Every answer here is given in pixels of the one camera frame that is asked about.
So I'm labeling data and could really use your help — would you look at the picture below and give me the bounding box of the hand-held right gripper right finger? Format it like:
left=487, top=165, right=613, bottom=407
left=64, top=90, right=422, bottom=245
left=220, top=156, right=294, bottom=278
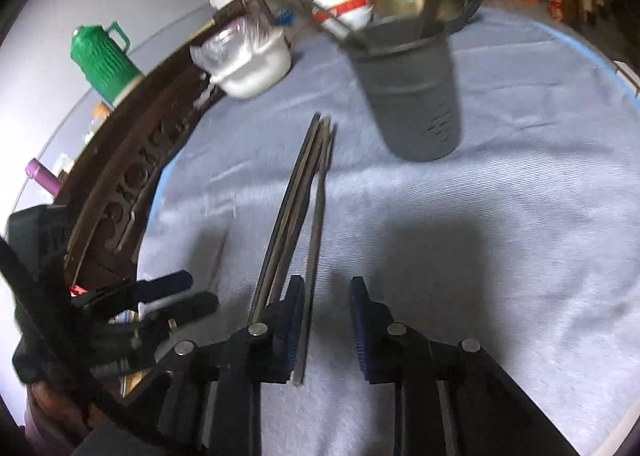
left=350, top=276, right=581, bottom=456

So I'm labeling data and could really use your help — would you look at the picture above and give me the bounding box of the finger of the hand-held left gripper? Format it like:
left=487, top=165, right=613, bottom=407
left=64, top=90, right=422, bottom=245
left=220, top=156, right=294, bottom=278
left=100, top=291, right=219, bottom=367
left=82, top=270, right=194, bottom=318

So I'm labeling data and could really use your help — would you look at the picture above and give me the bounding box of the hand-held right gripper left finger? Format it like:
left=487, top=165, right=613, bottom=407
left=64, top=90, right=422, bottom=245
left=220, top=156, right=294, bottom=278
left=157, top=275, right=307, bottom=456

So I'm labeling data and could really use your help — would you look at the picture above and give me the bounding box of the grey utensil holder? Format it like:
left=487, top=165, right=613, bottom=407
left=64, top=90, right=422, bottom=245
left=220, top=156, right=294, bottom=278
left=344, top=15, right=464, bottom=163

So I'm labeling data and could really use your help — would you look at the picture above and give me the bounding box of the person's left hand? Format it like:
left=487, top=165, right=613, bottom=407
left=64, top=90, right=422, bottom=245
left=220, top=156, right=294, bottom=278
left=27, top=380, right=98, bottom=442

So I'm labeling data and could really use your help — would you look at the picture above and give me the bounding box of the purple bottle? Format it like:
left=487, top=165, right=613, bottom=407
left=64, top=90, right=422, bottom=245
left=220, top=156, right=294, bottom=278
left=26, top=158, right=65, bottom=198

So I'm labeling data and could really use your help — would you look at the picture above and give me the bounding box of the carved wooden sideboard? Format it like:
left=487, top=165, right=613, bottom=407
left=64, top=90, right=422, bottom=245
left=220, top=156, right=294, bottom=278
left=56, top=11, right=227, bottom=298

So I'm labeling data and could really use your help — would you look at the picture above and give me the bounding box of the grey tablecloth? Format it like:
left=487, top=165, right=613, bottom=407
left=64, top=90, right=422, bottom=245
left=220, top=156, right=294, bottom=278
left=135, top=6, right=640, bottom=456

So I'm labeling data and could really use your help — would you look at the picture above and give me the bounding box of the green thermos flask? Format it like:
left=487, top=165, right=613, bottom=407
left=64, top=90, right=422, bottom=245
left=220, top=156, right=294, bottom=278
left=70, top=21, right=147, bottom=108

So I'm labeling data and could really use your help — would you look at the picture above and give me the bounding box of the white pot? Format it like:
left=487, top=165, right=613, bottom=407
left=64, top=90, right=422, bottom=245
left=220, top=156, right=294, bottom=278
left=209, top=30, right=293, bottom=100

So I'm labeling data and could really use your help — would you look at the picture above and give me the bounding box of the clear plastic bag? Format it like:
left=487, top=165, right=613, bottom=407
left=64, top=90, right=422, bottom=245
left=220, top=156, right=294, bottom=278
left=189, top=18, right=275, bottom=81

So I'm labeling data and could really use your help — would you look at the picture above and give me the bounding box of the white bowl red band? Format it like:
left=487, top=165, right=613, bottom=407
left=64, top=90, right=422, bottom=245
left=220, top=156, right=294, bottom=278
left=315, top=6, right=376, bottom=41

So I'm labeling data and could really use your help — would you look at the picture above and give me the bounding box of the blue table cover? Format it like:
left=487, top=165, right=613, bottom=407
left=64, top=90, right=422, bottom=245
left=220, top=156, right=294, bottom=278
left=137, top=19, right=640, bottom=257

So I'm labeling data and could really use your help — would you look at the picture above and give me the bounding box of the black cable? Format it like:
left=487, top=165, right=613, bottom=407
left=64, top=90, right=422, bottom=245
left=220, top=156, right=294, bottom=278
left=0, top=235, right=206, bottom=454

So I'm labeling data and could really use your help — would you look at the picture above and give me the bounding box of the wooden chair frame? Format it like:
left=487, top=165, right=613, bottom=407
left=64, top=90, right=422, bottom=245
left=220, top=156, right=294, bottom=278
left=212, top=0, right=286, bottom=32

